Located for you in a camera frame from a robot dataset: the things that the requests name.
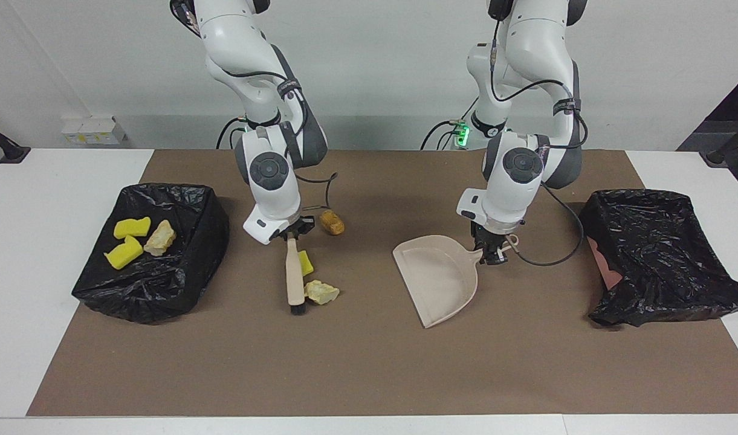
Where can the black bin bag fully covering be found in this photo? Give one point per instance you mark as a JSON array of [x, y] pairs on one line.
[[157, 290]]

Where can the pink bin box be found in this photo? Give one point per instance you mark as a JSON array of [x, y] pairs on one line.
[[604, 266]]

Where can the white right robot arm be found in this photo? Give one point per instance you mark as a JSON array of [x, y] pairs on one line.
[[272, 175]]

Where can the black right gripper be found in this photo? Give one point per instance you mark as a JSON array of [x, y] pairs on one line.
[[299, 226]]

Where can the wavy yellow sponge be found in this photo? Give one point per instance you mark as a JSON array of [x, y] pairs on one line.
[[132, 228]]

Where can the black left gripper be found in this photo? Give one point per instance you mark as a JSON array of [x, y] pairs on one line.
[[495, 232]]

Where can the brown table mat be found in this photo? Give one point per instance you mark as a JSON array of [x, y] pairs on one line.
[[284, 374]]

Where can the black bin bag showing box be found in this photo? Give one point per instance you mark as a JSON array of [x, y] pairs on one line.
[[665, 254]]

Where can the beige plastic dustpan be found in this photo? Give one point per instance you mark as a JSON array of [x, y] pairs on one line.
[[441, 278]]

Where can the pale crusty bread chunk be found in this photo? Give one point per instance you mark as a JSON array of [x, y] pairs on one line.
[[160, 238]]

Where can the white wall socket box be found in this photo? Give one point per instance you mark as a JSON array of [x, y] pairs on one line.
[[93, 132]]

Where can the beige hand brush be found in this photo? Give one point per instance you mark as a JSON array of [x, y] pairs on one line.
[[295, 278]]

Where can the brown bread roll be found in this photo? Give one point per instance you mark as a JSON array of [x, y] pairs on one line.
[[332, 222]]

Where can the yellow sponge wedge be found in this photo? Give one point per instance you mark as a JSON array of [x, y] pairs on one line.
[[307, 264]]

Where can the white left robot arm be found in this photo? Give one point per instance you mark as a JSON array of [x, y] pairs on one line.
[[514, 181]]

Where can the black stand foot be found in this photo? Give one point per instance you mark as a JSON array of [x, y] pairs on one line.
[[728, 148], [6, 151]]

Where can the notched yellow sponge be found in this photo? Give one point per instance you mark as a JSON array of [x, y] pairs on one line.
[[124, 254]]

